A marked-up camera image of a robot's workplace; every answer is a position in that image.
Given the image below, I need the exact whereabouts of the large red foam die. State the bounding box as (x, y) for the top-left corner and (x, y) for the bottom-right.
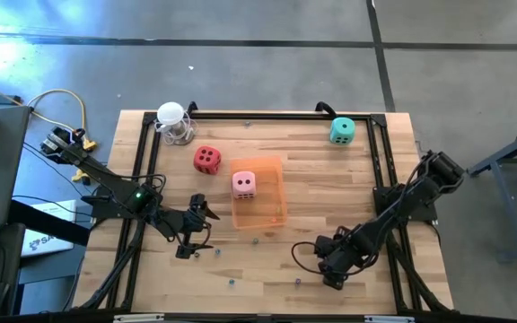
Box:
(193, 145), (223, 176)

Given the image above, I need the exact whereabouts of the white coiled cable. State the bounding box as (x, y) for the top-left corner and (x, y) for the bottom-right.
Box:
(153, 111), (199, 147)

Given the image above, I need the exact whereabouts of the silver bracket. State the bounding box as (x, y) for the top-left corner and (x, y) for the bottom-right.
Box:
(113, 313), (166, 323)
(364, 314), (416, 323)

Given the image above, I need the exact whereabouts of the black diagonal beam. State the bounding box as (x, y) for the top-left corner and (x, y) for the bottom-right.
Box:
(6, 199), (92, 248)

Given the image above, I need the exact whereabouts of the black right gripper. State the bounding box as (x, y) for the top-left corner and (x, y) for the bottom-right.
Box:
(314, 235), (368, 291)

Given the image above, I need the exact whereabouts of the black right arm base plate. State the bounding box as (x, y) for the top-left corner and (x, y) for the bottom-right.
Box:
(372, 185), (439, 223)

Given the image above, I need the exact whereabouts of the large teal foam die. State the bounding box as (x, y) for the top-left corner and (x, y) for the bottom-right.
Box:
(329, 117), (357, 146)

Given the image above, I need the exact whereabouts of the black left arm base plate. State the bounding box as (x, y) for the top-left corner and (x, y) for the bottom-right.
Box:
(81, 192), (152, 221)

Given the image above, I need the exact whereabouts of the blue-grey metal table frame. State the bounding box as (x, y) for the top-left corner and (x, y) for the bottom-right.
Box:
(466, 121), (517, 265)

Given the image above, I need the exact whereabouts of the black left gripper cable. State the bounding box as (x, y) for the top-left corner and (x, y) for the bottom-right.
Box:
(181, 223), (214, 252)

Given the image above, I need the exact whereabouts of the yellow cable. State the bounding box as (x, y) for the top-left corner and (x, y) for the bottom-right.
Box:
(0, 74), (99, 186)

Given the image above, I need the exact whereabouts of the white printed box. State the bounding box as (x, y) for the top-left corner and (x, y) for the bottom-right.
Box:
(19, 198), (78, 258)

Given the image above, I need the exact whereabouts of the large pink foam die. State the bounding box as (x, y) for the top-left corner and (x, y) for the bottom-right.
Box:
(232, 170), (258, 201)

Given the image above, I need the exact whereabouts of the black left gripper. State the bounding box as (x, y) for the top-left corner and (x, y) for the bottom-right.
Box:
(171, 193), (221, 261)

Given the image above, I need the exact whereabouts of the orange translucent plastic bin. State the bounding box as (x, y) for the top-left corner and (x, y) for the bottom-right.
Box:
(229, 155), (288, 231)

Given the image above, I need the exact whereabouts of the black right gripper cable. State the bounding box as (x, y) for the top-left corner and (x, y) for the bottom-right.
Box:
(291, 240), (331, 275)

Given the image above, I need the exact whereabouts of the black aluminium table frame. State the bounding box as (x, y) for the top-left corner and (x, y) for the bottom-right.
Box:
(72, 109), (455, 315)

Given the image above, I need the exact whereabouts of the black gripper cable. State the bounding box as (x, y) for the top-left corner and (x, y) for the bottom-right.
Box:
(181, 223), (214, 252)
(291, 240), (331, 275)

